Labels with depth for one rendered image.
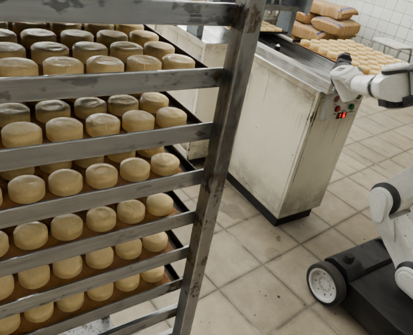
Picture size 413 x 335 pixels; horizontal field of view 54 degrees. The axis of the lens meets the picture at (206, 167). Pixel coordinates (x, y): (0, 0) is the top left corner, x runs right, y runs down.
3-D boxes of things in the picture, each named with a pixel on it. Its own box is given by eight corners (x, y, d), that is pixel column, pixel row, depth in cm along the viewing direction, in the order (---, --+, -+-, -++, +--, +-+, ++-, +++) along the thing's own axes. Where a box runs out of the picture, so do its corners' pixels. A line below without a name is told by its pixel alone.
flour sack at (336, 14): (296, 8, 556) (299, -5, 547) (312, 7, 584) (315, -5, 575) (342, 22, 517) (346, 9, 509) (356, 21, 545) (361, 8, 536)
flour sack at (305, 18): (300, 24, 543) (304, 11, 534) (278, 16, 568) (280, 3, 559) (331, 23, 586) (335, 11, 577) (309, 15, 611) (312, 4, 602)
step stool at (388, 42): (406, 82, 532) (421, 48, 508) (385, 84, 509) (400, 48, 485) (379, 69, 562) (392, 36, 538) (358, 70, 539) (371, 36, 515)
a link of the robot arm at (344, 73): (335, 94, 151) (355, 98, 138) (325, 73, 148) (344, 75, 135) (350, 85, 151) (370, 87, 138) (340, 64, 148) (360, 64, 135)
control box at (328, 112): (318, 117, 193) (327, 91, 185) (350, 113, 205) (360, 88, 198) (323, 121, 190) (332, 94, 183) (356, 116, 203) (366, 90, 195)
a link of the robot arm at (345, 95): (338, 95, 158) (339, 105, 148) (326, 71, 154) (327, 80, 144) (367, 82, 153) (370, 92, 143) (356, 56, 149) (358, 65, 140)
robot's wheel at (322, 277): (316, 298, 196) (350, 308, 179) (308, 301, 193) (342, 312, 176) (310, 257, 195) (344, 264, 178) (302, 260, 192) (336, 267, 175)
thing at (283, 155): (208, 165, 274) (235, 32, 227) (248, 158, 292) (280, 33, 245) (273, 231, 227) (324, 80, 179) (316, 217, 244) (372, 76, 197)
